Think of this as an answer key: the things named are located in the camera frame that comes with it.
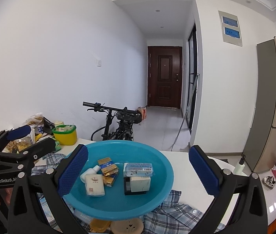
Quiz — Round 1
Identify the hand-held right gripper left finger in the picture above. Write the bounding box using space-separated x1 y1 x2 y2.
7 144 89 234

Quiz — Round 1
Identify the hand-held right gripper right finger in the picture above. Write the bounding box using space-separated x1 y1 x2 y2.
188 145 268 234

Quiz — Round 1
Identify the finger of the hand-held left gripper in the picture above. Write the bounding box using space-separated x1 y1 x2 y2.
0 137 56 176
0 125 32 152

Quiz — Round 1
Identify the cream soap packet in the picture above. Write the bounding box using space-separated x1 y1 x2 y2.
84 174 106 197

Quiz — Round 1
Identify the blue plastic basin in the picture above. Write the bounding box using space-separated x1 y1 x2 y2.
62 140 175 221

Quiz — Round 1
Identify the blue wet wipes packet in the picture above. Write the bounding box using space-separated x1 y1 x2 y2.
123 162 155 177

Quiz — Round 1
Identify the tan round disc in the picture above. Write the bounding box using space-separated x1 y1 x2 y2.
110 218 144 234

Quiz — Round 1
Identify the yellow container with green rim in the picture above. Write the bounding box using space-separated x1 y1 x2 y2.
52 124 77 146

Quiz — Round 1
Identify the small white bottle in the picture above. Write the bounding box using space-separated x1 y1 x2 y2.
80 165 101 183

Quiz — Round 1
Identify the clear snack bag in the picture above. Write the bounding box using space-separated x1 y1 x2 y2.
26 113 44 127

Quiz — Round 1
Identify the dark snack bag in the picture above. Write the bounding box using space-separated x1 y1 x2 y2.
43 116 55 134

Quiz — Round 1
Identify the gold and blue box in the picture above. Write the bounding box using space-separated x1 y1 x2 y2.
97 158 119 188

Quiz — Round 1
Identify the pale green pump bottle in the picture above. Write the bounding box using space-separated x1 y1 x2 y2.
234 154 246 175

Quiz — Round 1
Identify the blue plaid shirt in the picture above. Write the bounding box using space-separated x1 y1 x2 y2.
31 152 227 234

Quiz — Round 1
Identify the orange soap box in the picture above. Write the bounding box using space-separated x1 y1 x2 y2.
89 218 111 233

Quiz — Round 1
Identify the mop pole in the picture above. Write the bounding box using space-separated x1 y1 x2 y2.
170 73 199 152

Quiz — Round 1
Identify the large cream box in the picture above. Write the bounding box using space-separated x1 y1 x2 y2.
129 175 151 192

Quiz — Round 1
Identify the black bicycle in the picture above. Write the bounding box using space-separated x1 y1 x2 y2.
83 101 143 142

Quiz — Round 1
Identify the orange bag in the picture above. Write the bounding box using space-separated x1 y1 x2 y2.
137 106 147 120

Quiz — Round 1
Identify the gold refrigerator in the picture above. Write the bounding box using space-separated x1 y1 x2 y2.
242 36 276 173

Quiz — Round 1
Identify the brown entrance door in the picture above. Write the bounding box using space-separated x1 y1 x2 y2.
147 46 183 109

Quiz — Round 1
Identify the black-framed glass door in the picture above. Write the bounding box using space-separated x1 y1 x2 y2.
185 22 198 131

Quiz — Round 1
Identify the grey electrical panel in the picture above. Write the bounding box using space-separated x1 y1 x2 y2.
218 10 243 47

